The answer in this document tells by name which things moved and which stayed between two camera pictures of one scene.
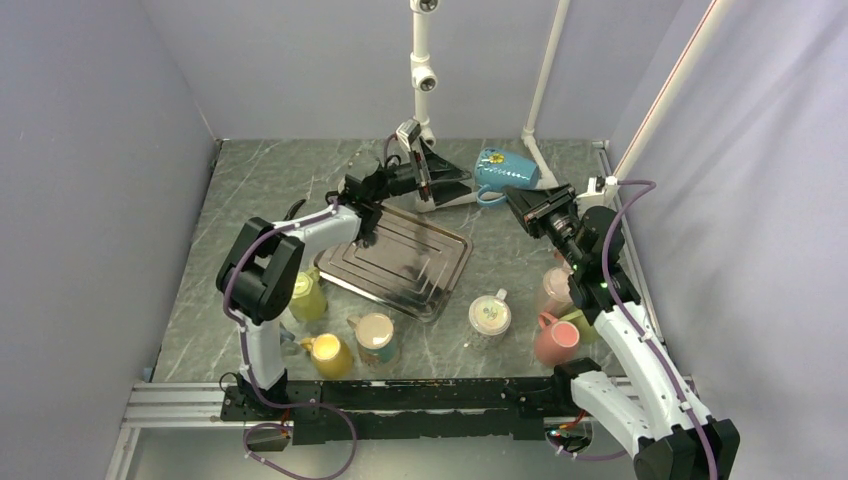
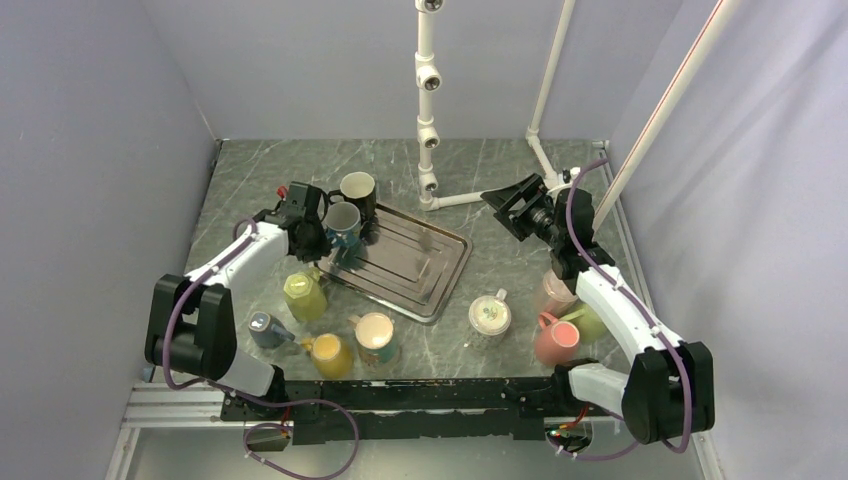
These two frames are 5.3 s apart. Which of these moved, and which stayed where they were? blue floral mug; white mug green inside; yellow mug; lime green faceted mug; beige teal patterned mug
Moved: blue floral mug
Stayed: beige teal patterned mug; yellow mug; white mug green inside; lime green faceted mug
